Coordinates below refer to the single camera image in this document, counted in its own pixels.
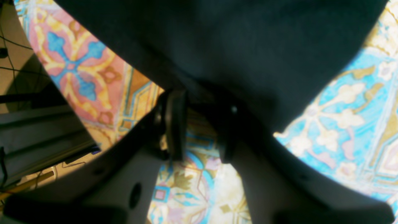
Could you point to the black t-shirt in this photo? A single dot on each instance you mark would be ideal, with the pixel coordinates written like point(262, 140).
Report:
point(273, 55)

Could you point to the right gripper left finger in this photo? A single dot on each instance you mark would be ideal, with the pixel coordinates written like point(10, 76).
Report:
point(171, 124)

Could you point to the patterned tablecloth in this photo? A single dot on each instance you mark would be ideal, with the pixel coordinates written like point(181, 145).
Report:
point(334, 134)

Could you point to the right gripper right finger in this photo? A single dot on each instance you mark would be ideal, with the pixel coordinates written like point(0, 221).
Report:
point(226, 119)

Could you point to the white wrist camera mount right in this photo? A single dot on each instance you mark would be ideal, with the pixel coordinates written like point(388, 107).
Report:
point(117, 188)

